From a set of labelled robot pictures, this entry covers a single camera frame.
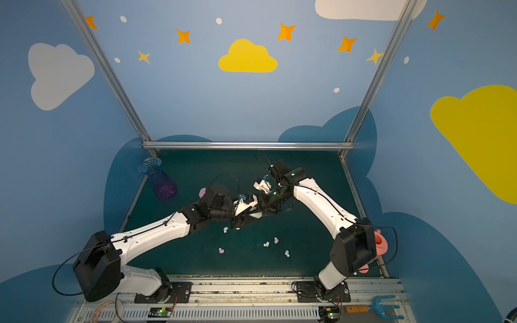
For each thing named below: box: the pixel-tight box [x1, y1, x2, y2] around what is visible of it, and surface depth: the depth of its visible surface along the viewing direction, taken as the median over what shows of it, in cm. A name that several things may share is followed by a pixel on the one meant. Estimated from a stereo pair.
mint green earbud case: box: [249, 211, 264, 219], surface depth 73 cm
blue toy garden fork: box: [345, 295, 405, 321], surface depth 72 cm
